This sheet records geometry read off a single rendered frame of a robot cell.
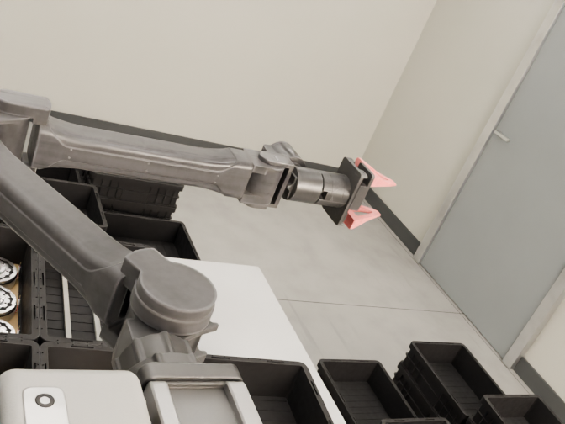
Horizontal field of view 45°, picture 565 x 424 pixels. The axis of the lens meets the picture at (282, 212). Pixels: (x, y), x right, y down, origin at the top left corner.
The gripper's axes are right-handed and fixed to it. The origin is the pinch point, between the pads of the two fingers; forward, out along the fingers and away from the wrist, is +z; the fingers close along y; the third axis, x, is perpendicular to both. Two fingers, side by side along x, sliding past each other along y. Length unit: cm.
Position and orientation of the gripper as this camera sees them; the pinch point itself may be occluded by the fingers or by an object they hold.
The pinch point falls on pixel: (382, 198)
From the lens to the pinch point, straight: 120.0
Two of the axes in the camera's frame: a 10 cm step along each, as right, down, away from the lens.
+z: 8.5, 1.2, 5.1
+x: 3.7, 5.5, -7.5
